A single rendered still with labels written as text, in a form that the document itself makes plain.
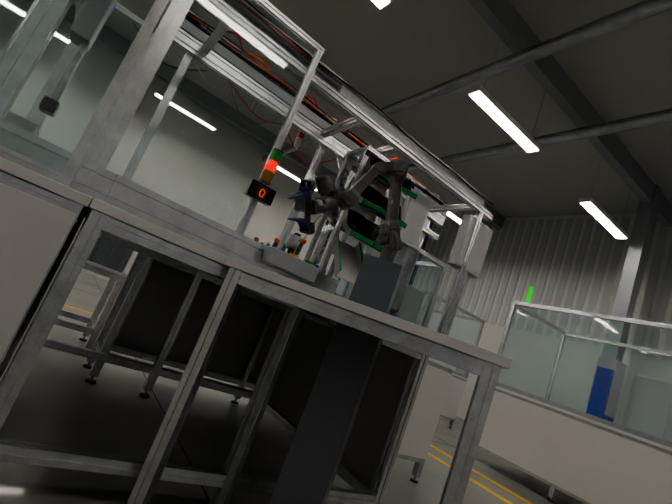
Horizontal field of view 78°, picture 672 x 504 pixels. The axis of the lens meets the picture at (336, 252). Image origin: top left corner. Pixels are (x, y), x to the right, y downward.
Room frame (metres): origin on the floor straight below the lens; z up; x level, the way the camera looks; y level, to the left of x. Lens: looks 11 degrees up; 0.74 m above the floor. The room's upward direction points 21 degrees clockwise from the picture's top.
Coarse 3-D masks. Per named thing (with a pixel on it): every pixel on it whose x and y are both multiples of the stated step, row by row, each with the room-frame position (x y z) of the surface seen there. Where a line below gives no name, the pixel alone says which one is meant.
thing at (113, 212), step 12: (96, 204) 1.17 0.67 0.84; (108, 204) 1.18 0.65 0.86; (120, 216) 1.20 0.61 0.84; (132, 216) 1.22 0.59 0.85; (144, 228) 1.24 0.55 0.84; (156, 228) 1.26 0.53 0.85; (168, 240) 1.28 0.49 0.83; (180, 240) 1.30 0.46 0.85; (192, 252) 1.37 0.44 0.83; (204, 252) 1.34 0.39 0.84; (216, 252) 1.36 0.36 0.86
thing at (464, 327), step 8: (440, 304) 7.00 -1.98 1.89; (432, 312) 6.94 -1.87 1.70; (440, 312) 7.03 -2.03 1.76; (456, 312) 7.22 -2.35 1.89; (432, 320) 6.97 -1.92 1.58; (456, 320) 7.25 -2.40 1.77; (464, 320) 7.35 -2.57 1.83; (472, 320) 7.46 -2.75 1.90; (432, 328) 7.00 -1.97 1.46; (456, 328) 7.28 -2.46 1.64; (464, 328) 7.38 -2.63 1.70; (472, 328) 7.49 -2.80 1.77; (456, 336) 7.31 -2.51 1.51; (464, 336) 7.42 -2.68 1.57; (472, 336) 7.52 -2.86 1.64; (472, 344) 7.55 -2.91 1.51; (456, 368) 7.44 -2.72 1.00
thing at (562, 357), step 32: (512, 320) 5.24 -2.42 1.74; (544, 320) 4.89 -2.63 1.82; (576, 320) 4.58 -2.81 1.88; (608, 320) 4.31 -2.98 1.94; (512, 352) 5.14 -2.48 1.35; (544, 352) 4.80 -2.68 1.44; (576, 352) 4.51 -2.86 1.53; (608, 352) 4.24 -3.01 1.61; (640, 352) 4.01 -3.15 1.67; (512, 384) 5.04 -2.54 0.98; (544, 384) 4.72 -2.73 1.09; (576, 384) 4.44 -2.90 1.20; (608, 384) 4.18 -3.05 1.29; (640, 384) 3.96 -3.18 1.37; (608, 416) 4.13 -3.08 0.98; (640, 416) 3.91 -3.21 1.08
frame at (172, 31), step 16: (192, 0) 1.49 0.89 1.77; (256, 0) 1.61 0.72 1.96; (176, 16) 1.48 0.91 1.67; (176, 32) 1.50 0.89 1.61; (304, 32) 1.74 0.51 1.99; (160, 48) 1.48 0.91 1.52; (320, 48) 1.79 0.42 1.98; (144, 80) 1.49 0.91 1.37; (128, 112) 1.49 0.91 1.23; (112, 144) 1.49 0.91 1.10
